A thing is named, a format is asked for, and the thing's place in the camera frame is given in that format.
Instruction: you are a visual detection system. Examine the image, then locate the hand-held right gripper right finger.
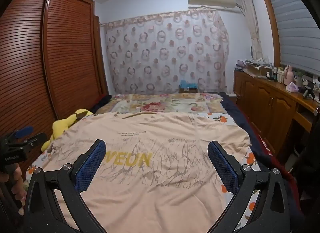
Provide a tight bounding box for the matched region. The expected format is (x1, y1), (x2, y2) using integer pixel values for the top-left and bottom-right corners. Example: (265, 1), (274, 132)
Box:
(200, 140), (298, 233)

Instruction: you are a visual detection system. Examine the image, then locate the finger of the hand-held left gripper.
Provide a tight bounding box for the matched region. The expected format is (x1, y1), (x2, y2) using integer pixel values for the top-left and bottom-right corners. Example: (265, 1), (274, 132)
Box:
(7, 126), (34, 140)
(24, 133), (48, 149)

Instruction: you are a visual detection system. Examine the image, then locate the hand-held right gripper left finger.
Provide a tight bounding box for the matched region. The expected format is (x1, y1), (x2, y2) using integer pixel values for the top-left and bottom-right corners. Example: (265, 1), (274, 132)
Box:
(23, 139), (118, 233)

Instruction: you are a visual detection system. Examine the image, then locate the beige t-shirt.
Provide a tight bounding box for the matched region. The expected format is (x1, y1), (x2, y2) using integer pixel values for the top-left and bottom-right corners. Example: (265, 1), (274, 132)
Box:
(42, 111), (253, 233)

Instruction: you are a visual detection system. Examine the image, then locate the person's left forearm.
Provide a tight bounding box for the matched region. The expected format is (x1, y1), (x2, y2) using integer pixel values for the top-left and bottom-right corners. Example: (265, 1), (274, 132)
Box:
(0, 188), (23, 233)

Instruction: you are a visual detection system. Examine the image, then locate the person's left hand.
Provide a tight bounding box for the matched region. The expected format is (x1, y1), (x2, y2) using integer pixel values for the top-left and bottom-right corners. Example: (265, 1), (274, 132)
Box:
(11, 168), (27, 206)

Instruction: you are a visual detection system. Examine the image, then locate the yellow plush toy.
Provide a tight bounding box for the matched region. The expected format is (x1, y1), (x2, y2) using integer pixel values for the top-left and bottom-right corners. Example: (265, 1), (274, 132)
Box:
(41, 108), (93, 152)

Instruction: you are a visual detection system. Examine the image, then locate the orange fruit print bed sheet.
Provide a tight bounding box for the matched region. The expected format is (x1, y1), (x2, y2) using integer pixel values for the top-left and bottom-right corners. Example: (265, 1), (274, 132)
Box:
(24, 111), (260, 233)

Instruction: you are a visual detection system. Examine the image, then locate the dark blue quilt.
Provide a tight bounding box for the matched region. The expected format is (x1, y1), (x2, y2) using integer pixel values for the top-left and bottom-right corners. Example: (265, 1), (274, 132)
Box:
(90, 92), (298, 211)

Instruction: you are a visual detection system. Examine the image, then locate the white trash bin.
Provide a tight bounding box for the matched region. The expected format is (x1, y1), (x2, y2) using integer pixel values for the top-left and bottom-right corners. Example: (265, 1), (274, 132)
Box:
(291, 145), (304, 160)

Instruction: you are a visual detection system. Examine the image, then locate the wooden sideboard cabinet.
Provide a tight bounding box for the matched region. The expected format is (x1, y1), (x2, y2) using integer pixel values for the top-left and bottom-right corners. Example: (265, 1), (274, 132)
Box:
(234, 69), (320, 146)

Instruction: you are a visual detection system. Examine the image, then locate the wooden louvered wardrobe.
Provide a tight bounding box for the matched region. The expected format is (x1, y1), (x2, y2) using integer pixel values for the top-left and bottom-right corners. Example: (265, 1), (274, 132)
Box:
(0, 0), (109, 173)

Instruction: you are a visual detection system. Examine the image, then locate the person's dark clothing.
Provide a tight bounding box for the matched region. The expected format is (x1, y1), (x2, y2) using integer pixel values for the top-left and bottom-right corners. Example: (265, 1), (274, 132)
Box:
(282, 120), (320, 233)

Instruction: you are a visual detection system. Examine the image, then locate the cardboard box with blue cloth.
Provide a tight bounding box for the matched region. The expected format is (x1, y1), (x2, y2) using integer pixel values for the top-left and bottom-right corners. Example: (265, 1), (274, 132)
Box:
(178, 80), (198, 94)

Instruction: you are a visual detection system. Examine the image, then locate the floral blanket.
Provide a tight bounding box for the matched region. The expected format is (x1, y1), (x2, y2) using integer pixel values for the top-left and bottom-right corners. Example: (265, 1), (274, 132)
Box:
(96, 93), (225, 117)

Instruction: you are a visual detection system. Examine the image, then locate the open cardboard box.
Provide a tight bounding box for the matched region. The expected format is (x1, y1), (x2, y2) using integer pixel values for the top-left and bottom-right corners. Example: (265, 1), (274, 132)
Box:
(246, 63), (272, 78)

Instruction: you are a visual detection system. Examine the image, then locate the row of cosmetic bottles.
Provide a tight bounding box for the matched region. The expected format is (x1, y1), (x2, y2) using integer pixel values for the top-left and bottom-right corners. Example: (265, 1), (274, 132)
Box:
(265, 66), (285, 83)

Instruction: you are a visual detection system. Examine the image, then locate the pink bottle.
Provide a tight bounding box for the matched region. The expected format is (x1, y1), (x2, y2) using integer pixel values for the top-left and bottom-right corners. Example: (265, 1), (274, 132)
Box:
(285, 65), (295, 86)

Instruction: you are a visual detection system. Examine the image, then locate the black device on stand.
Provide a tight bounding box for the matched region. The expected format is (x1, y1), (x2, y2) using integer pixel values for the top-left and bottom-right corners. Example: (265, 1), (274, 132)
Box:
(302, 83), (317, 99)

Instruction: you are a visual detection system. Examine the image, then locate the circle patterned sheer curtain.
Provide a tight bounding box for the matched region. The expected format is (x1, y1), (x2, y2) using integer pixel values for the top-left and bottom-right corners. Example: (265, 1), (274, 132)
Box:
(100, 9), (230, 96)

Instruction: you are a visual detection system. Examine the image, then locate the tied beige curtain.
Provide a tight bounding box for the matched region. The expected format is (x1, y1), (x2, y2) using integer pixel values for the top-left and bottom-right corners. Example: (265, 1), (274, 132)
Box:
(235, 0), (263, 61)

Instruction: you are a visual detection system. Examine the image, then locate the wooden window frame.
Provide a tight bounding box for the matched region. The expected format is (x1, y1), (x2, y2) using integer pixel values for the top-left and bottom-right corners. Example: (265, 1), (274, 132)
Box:
(256, 0), (282, 63)

